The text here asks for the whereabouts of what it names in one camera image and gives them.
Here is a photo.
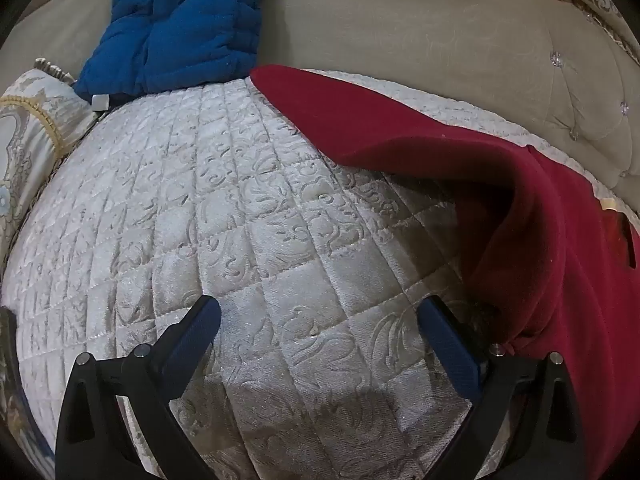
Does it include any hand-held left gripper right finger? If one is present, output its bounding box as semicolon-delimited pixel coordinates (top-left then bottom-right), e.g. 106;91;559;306
417;296;601;480

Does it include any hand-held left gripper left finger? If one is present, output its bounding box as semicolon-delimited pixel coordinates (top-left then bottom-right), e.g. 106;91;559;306
55;296;222;480

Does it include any dark red cloth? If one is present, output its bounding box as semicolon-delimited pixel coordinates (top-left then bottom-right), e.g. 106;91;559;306
249;64;640;480

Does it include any white quilted bedspread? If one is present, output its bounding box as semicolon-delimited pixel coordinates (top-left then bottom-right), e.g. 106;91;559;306
2;72;621;480

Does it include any cream patterned pillow with ruffle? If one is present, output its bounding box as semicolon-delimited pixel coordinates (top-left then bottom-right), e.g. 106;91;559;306
0;57;107;311

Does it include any blue quilted cushion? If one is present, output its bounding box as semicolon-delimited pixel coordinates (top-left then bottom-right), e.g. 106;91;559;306
74;0;277;109

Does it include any beige tufted headboard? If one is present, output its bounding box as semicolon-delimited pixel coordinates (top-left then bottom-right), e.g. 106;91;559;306
10;0;640;206

